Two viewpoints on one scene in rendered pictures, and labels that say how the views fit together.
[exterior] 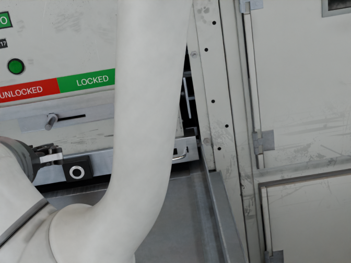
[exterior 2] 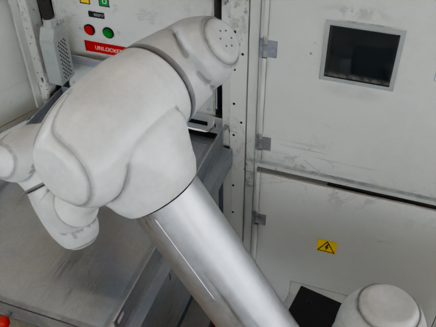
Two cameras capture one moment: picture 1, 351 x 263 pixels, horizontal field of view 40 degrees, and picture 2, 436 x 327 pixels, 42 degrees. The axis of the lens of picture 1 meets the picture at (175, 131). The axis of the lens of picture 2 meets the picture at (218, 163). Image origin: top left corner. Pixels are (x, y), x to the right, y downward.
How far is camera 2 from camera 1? 79 cm
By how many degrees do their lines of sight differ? 24
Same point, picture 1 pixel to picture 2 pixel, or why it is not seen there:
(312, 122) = (300, 143)
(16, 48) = (109, 21)
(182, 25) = not seen: hidden behind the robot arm
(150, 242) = not seen: hidden behind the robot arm
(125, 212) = not seen: hidden behind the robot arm
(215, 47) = (241, 70)
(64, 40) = (142, 26)
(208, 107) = (230, 106)
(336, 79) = (322, 122)
